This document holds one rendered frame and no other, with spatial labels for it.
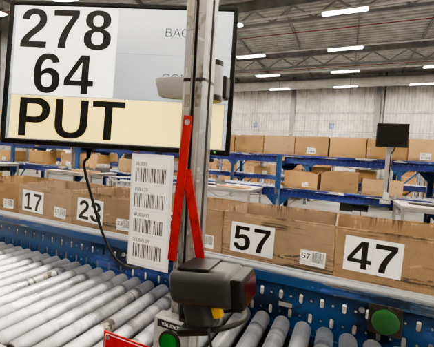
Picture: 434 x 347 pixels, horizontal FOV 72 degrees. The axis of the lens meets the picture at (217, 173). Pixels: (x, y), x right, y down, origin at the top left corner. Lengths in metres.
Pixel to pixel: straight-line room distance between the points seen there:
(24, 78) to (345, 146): 5.17
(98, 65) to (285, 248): 0.79
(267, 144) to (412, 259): 4.82
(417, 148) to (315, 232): 4.67
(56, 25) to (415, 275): 1.13
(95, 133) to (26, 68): 0.20
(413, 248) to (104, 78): 0.94
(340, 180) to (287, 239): 4.27
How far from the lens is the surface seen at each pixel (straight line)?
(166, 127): 0.62
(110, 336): 0.65
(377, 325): 1.05
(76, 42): 0.73
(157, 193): 0.51
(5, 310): 1.19
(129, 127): 0.64
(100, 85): 0.68
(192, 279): 0.44
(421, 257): 1.07
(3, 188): 2.00
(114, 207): 1.40
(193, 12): 0.54
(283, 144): 5.66
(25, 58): 0.78
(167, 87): 0.63
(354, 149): 5.56
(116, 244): 1.34
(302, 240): 1.06
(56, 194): 1.66
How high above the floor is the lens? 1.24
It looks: 3 degrees down
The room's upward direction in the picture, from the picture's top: 3 degrees clockwise
